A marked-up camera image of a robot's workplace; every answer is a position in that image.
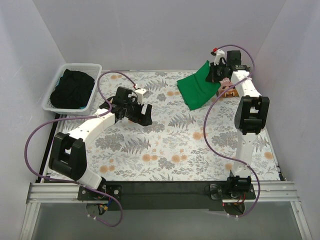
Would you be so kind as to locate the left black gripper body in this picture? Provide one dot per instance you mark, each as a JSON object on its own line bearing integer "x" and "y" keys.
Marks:
{"x": 139, "y": 116}

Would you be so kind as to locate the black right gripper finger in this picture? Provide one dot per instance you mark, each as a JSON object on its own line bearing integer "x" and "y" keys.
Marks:
{"x": 211, "y": 74}
{"x": 220, "y": 75}

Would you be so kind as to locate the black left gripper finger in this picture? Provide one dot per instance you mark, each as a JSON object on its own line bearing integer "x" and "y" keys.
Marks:
{"x": 145, "y": 121}
{"x": 148, "y": 112}

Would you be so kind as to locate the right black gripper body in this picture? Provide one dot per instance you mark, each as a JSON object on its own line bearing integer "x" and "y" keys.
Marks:
{"x": 213, "y": 74}

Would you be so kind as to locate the green t shirt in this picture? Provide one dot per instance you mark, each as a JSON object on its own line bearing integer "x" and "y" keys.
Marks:
{"x": 195, "y": 90}

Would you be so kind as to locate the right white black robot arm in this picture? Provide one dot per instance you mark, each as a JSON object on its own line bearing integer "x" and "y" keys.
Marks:
{"x": 249, "y": 120}

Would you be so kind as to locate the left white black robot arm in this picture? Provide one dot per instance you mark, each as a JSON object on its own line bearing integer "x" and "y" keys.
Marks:
{"x": 69, "y": 155}

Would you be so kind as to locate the folded pink printed t shirt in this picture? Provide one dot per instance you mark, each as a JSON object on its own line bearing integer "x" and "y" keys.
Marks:
{"x": 225, "y": 84}

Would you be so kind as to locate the floral patterned table mat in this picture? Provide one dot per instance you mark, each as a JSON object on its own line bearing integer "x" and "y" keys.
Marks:
{"x": 180, "y": 145}

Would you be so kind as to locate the white plastic laundry basket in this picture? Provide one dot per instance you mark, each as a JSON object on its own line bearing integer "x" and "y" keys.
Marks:
{"x": 94, "y": 70}

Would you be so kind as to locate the black clothes in basket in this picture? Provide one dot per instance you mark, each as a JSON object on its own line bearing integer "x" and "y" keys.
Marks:
{"x": 73, "y": 90}

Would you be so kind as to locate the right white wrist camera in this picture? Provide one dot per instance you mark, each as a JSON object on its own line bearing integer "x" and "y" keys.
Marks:
{"x": 218, "y": 55}

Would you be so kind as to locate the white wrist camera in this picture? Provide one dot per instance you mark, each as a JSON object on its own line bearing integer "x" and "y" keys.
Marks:
{"x": 139, "y": 93}
{"x": 218, "y": 55}

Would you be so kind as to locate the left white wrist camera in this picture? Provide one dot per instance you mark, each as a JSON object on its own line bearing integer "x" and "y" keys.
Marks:
{"x": 139, "y": 93}

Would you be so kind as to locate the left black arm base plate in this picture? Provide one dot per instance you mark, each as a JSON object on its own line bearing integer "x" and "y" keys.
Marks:
{"x": 114, "y": 190}

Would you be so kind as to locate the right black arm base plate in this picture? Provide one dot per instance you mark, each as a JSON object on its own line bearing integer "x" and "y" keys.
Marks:
{"x": 221, "y": 192}

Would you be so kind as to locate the aluminium frame rail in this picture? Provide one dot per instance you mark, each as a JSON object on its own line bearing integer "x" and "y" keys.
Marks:
{"x": 167, "y": 195}

